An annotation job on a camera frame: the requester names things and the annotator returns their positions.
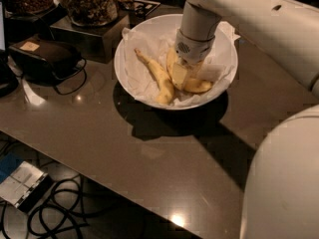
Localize black cable on table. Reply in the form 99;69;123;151
49;57;89;97

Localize black monitor stand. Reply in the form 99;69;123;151
0;0;19;98

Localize glass jar of granola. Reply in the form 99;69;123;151
62;0;119;27

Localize yellow banana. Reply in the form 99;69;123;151
135;48;174;105
166;47;212;94

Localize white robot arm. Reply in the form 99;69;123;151
175;0;319;239

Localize blue object on floor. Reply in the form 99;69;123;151
0;152;23;183

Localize black cables on floor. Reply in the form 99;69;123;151
0;172;114;239

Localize white paper liner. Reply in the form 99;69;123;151
121;17;241;109

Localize white box on floor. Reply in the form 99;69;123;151
0;161;53;213

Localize black handheld device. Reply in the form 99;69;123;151
9;36;83;86

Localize black tray in background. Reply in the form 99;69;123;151
120;0;160;18

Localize dark metal scale base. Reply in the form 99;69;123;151
51;11;130;64

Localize white round bowl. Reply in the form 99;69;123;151
113;13;239;112

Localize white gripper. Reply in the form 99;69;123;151
171;29;215;90

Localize dark base under cereal jar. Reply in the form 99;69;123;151
4;5;67;43

